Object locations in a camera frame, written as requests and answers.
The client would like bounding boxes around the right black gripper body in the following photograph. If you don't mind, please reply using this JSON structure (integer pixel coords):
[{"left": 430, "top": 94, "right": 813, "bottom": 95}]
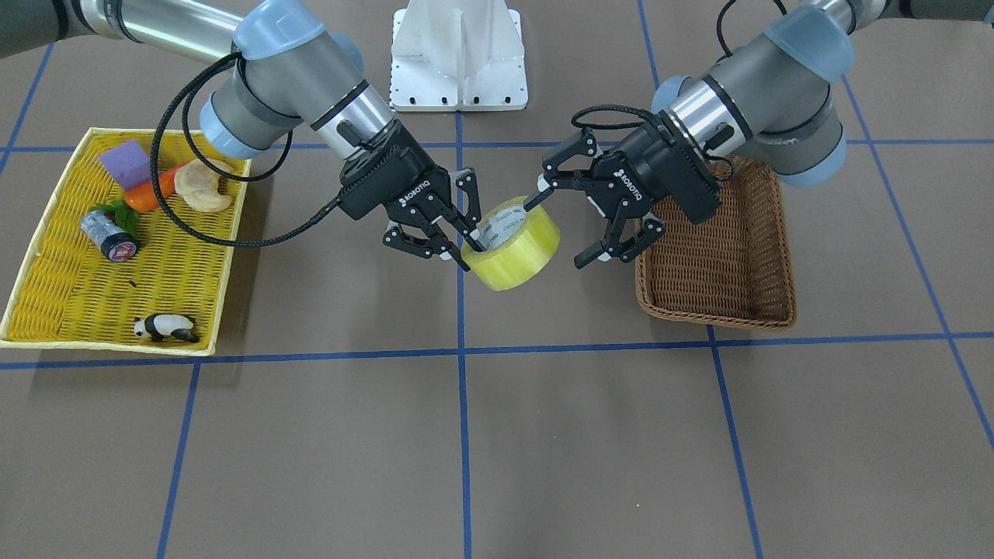
[{"left": 338, "top": 123, "right": 455, "bottom": 220}]

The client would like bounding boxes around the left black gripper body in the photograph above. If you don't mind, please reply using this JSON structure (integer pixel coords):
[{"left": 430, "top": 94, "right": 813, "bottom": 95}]
[{"left": 586, "top": 113, "right": 720, "bottom": 225}]

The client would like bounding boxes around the yellow tape roll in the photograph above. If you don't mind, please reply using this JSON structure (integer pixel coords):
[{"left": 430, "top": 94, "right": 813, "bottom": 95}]
[{"left": 461, "top": 196, "right": 561, "bottom": 291}]

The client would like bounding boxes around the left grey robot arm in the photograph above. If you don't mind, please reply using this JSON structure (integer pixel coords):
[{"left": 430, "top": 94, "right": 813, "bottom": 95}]
[{"left": 524, "top": 1, "right": 992, "bottom": 268}]

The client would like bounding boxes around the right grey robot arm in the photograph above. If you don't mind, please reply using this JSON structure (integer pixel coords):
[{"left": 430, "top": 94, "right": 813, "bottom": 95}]
[{"left": 2, "top": 1, "right": 482, "bottom": 270}]

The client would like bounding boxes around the brown wicker basket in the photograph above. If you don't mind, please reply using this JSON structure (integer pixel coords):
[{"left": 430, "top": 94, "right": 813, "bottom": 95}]
[{"left": 635, "top": 156, "right": 798, "bottom": 332}]

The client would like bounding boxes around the yellow woven basket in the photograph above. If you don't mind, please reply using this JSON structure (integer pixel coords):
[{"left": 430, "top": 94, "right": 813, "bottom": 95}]
[{"left": 2, "top": 127, "right": 234, "bottom": 356}]

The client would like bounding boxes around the toy croissant bread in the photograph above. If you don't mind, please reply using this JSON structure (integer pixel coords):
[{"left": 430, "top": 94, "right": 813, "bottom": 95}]
[{"left": 174, "top": 159, "right": 233, "bottom": 213}]

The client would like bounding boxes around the orange toy carrot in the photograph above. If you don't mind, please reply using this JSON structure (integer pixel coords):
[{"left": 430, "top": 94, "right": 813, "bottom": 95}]
[{"left": 90, "top": 179, "right": 160, "bottom": 238}]

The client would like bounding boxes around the toy panda figure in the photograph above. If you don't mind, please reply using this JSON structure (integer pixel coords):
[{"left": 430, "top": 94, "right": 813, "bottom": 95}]
[{"left": 134, "top": 314, "right": 200, "bottom": 343}]

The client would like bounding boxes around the purple foam block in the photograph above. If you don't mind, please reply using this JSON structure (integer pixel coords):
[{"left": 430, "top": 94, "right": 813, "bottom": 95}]
[{"left": 97, "top": 139, "right": 151, "bottom": 192}]

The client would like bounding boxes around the small silver can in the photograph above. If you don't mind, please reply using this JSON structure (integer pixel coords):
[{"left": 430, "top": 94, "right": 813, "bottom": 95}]
[{"left": 79, "top": 210, "right": 139, "bottom": 264}]

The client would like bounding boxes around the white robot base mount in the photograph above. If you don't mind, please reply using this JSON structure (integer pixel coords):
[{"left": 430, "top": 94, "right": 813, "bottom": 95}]
[{"left": 388, "top": 1, "right": 529, "bottom": 113}]

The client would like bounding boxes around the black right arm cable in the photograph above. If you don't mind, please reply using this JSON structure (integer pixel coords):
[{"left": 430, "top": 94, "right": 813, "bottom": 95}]
[{"left": 149, "top": 53, "right": 346, "bottom": 249}]

